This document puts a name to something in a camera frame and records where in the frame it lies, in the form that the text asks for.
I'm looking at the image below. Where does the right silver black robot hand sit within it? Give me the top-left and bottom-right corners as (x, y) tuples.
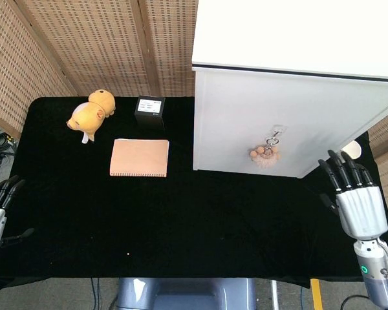
(318, 149), (388, 242)

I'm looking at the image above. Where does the fluffy plush sheep keychain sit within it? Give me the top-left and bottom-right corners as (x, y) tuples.
(248, 129), (283, 171)

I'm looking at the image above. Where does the white round object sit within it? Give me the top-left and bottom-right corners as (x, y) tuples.
(341, 140), (362, 160)

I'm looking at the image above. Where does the white metal pole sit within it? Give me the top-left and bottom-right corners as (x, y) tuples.
(270, 280), (281, 310)

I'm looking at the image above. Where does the yellow plush animal toy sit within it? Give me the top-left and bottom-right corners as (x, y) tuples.
(66, 88), (116, 145)

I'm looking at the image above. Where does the beige spiral notebook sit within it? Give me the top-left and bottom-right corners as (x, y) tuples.
(109, 138), (170, 178)

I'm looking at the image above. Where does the black velvet tablecloth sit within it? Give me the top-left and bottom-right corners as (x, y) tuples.
(0, 96), (388, 293)

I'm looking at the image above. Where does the black box with white label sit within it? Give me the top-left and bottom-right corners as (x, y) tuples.
(134, 96), (166, 130)

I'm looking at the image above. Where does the blue grey robot torso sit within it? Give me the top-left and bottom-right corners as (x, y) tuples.
(116, 277), (257, 310)

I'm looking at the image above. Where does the black floor cables bundle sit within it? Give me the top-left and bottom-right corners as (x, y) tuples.
(0, 129), (19, 177)

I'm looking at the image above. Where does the black floor cable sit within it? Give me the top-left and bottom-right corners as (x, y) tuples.
(338, 293), (370, 310)

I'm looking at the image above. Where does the blue floor cable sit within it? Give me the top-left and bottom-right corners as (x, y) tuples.
(89, 278), (100, 310)

